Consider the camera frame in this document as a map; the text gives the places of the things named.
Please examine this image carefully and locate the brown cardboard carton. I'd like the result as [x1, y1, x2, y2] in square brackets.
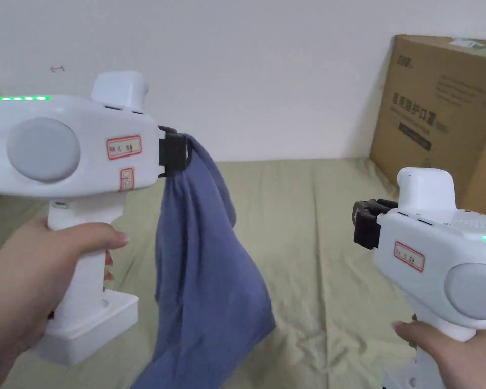
[368, 34, 486, 223]

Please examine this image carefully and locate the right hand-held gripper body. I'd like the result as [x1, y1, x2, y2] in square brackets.
[352, 167, 486, 389]

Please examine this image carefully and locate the dark blue garment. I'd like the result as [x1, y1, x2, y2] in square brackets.
[129, 131, 277, 389]

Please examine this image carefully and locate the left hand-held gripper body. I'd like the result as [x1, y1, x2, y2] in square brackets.
[0, 71, 192, 365]

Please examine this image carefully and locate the person's right hand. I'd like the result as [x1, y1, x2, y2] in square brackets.
[392, 315, 486, 389]

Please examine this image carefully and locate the person's left hand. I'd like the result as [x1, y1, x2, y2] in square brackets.
[0, 218, 130, 389]

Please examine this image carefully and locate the bed with pale green sheet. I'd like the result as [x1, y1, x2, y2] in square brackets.
[0, 157, 486, 389]

